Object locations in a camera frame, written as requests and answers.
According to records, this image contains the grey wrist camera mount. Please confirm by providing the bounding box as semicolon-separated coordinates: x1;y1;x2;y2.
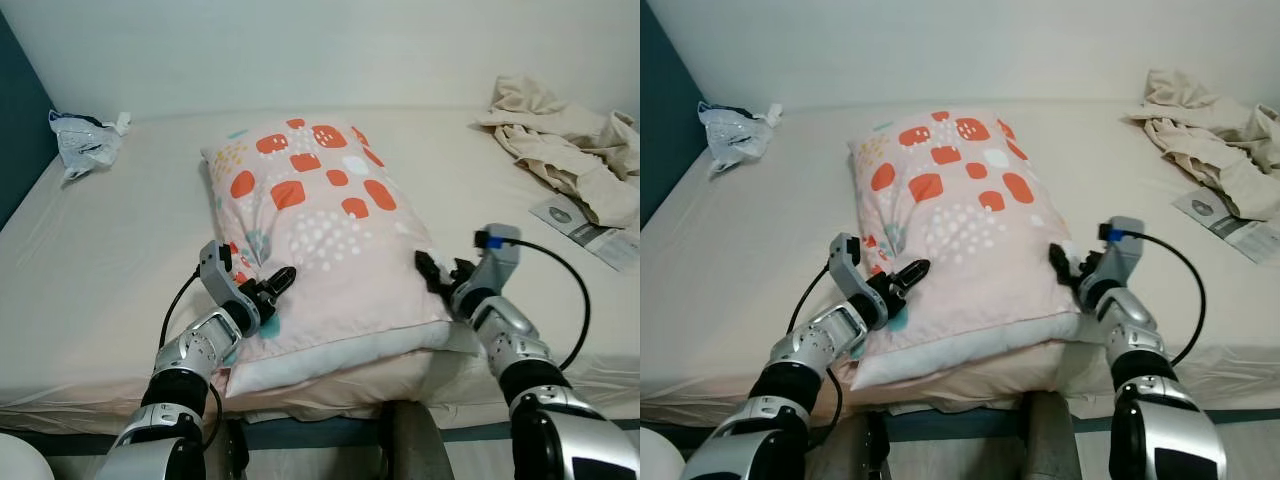
1090;217;1146;291
828;232;881;311
470;224;523;296
198;240;261;331

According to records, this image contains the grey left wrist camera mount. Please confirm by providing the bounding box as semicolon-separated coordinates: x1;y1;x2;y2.
828;232;881;311
198;240;261;331

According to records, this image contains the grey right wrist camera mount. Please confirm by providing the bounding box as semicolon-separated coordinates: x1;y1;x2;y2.
1090;217;1146;291
470;224;523;296

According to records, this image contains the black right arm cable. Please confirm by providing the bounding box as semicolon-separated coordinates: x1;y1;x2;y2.
478;230;592;373
1100;225;1208;369

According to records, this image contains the crumpled clear plastic bag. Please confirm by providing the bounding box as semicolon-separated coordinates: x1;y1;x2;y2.
697;101;784;179
48;108;133;181

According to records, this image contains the pink pillow with orange patches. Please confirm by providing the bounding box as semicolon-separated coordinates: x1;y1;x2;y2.
200;117;481;399
848;108;1101;393

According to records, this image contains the grey robot leg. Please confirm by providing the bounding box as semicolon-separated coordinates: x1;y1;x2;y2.
1020;390;1086;480
390;400;456;480
840;412;891;480

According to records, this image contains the blue upholstered headboard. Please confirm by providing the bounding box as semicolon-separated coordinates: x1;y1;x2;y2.
640;0;701;229
0;10;59;231

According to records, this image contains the grey robot left leg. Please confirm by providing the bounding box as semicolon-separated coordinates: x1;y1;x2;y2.
840;412;891;480

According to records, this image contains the crumpled beige cloth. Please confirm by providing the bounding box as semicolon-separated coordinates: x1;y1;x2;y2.
1125;68;1280;223
476;75;640;229

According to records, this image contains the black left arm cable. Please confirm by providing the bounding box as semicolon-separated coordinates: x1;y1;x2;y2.
788;262;846;446
158;268;223;451

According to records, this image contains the grey printed paper leaflet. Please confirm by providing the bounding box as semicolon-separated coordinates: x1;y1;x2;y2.
1170;186;1280;266
528;193;640;273

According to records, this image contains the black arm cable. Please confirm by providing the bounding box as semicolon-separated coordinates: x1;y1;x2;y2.
1100;225;1208;369
158;268;223;451
788;262;846;446
478;230;592;373

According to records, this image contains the grey robot right leg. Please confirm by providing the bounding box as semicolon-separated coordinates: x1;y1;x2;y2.
1020;390;1086;480
390;400;456;480

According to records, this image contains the bed with white sheet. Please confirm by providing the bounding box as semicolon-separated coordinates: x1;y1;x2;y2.
0;105;640;456
640;98;1280;446

